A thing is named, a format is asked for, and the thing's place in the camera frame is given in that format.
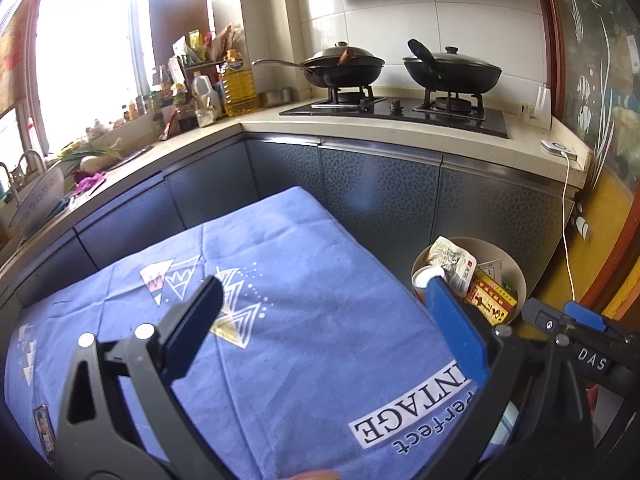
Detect white cable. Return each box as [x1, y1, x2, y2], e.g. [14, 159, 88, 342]
[560, 157, 583, 306]

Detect small steel container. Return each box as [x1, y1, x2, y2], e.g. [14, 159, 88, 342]
[259, 87, 296, 108]

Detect white charger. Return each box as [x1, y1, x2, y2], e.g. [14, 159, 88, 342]
[540, 139, 577, 162]

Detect blue printed tablecloth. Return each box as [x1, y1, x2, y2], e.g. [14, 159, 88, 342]
[4, 186, 488, 480]

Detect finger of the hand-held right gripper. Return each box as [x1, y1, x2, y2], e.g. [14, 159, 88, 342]
[522, 297, 576, 343]
[564, 301, 628, 343]

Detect shelf of condiment bottles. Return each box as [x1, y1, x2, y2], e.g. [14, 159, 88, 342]
[120, 25, 251, 136]

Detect yellow cooking oil bottle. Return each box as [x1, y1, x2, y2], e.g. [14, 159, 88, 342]
[220, 49, 258, 118]

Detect black wok with wooden handle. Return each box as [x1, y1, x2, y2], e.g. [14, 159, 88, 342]
[251, 41, 386, 89]

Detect red yellow box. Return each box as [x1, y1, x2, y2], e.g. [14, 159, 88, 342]
[464, 267, 519, 324]

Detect white patterned basin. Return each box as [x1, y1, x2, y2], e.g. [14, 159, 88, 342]
[9, 162, 67, 233]

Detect white plastic jug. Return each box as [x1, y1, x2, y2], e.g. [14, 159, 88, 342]
[191, 71, 223, 120]

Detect purple vegetable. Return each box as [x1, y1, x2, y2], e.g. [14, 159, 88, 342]
[71, 171, 107, 196]

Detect white printed snack packet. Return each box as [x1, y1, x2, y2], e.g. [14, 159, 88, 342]
[425, 236, 477, 295]

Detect black gas hob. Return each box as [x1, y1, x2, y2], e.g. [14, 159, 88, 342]
[279, 85, 509, 139]

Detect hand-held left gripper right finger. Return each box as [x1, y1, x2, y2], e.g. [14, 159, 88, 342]
[425, 276, 601, 480]

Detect black wok with lid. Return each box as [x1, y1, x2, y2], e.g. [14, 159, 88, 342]
[402, 38, 503, 93]

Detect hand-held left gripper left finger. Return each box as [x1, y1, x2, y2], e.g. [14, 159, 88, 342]
[55, 275, 226, 480]

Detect smartphone in pink case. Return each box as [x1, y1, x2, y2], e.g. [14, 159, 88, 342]
[31, 404, 57, 467]

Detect glass door with fish print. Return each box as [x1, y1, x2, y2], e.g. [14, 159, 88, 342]
[537, 0, 640, 321]

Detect green spring onions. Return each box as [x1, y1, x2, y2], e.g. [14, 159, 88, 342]
[55, 144, 123, 166]

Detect floral window film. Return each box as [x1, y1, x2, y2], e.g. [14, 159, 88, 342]
[0, 5, 31, 116]

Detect beige round bin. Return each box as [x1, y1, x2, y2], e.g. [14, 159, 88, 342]
[411, 236, 527, 331]

